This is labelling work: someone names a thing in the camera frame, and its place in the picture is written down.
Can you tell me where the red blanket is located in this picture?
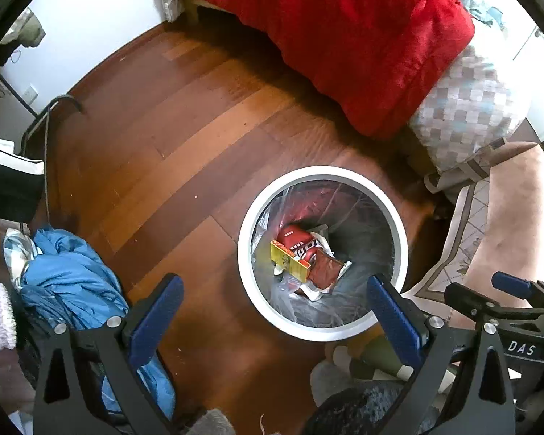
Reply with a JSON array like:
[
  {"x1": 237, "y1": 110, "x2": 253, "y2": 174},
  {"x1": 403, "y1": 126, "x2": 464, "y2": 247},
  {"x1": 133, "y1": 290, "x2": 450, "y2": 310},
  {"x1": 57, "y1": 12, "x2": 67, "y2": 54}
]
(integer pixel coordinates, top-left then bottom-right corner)
[{"x1": 152, "y1": 0, "x2": 476, "y2": 139}]

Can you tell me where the plush slipper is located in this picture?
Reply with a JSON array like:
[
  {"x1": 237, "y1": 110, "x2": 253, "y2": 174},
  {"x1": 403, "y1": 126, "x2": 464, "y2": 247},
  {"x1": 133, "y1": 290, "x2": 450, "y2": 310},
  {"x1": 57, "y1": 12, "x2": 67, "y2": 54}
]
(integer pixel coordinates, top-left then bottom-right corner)
[{"x1": 310, "y1": 340, "x2": 415, "y2": 406}]

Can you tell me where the white door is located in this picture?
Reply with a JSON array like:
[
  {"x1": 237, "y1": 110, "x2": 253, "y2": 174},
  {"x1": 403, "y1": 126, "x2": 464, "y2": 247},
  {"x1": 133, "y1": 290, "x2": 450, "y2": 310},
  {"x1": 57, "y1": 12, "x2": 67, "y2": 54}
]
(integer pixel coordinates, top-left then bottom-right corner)
[{"x1": 512, "y1": 22, "x2": 544, "y2": 141}]

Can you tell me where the crushed red soda can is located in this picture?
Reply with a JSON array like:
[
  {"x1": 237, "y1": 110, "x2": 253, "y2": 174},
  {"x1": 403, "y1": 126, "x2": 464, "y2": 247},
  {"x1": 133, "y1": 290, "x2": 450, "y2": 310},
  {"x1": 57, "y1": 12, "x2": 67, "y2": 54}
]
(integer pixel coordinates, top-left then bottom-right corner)
[{"x1": 276, "y1": 223, "x2": 329, "y2": 269}]

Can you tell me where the black bag with white stripe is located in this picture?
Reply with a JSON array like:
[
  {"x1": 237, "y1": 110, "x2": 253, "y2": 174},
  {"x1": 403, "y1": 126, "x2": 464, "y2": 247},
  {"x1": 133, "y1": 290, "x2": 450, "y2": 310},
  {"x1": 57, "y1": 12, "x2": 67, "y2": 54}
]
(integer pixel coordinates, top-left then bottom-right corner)
[{"x1": 0, "y1": 133, "x2": 45, "y2": 223}]

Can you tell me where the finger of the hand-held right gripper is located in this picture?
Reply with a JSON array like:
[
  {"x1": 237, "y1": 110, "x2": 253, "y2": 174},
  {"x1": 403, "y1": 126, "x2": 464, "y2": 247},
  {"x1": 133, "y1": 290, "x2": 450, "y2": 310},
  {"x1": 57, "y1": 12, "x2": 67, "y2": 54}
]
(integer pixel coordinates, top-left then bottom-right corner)
[
  {"x1": 490, "y1": 272, "x2": 544, "y2": 311},
  {"x1": 443, "y1": 282, "x2": 544, "y2": 324}
]

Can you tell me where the pale striped cloth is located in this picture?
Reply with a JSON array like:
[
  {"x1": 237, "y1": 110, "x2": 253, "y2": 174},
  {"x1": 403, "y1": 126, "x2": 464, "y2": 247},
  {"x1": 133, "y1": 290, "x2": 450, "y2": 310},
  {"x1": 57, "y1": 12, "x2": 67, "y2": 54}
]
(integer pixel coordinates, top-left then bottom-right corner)
[{"x1": 4, "y1": 229, "x2": 38, "y2": 291}]

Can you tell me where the yellow cardboard box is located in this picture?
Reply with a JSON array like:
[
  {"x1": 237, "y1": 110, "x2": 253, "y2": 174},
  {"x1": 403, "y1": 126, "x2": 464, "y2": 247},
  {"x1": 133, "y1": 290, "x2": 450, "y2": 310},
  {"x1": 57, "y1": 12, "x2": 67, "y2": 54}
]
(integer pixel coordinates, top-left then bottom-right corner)
[{"x1": 270, "y1": 240, "x2": 316, "y2": 283}]

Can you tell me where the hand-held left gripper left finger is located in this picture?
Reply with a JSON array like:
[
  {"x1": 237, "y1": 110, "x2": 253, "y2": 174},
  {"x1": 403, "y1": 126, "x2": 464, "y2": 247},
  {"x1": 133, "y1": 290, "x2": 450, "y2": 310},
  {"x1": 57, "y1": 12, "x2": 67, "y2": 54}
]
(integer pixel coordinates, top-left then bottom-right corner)
[{"x1": 34, "y1": 273, "x2": 185, "y2": 435}]

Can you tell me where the checkered bed sheet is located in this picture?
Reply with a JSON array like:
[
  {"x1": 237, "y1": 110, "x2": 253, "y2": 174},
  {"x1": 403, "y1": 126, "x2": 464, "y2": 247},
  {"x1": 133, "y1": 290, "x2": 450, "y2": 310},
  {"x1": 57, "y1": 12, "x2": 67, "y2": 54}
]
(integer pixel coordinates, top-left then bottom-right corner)
[{"x1": 408, "y1": 45, "x2": 533, "y2": 173}]

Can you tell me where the clear plastic bin liner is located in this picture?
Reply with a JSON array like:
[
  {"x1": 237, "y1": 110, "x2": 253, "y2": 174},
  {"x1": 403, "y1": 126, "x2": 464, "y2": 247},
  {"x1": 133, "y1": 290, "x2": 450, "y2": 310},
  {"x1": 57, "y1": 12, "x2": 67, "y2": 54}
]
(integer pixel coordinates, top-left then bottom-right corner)
[{"x1": 249, "y1": 181, "x2": 391, "y2": 313}]

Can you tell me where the blue jacket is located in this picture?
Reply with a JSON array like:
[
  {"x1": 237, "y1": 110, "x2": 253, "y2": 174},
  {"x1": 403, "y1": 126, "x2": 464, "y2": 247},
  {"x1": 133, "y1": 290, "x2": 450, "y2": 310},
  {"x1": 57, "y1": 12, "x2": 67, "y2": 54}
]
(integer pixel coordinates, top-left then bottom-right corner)
[{"x1": 20, "y1": 227, "x2": 175, "y2": 422}]

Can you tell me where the white round trash bin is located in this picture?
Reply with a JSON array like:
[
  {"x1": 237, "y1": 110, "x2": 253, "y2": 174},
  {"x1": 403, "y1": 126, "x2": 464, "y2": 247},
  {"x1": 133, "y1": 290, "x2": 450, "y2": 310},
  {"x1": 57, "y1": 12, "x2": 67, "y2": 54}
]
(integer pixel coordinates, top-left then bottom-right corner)
[{"x1": 237, "y1": 166, "x2": 409, "y2": 343}]

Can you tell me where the black cable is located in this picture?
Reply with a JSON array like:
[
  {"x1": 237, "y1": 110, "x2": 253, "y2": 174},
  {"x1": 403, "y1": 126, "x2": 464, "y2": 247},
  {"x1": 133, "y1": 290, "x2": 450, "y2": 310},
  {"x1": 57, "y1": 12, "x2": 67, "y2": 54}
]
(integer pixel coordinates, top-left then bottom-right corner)
[{"x1": 20, "y1": 94, "x2": 86, "y2": 232}]

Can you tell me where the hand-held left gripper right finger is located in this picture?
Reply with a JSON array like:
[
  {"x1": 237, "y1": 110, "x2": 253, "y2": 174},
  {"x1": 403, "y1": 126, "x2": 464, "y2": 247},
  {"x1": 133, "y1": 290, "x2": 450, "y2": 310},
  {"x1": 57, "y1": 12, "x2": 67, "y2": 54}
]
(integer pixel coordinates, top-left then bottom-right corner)
[{"x1": 366, "y1": 274, "x2": 518, "y2": 435}]

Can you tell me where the dark red wrapper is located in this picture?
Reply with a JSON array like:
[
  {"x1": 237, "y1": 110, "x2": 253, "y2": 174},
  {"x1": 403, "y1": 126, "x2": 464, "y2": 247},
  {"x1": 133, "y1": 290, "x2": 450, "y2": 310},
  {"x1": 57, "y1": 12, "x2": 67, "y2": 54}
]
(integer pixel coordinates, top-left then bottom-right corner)
[{"x1": 308, "y1": 254, "x2": 352, "y2": 293}]

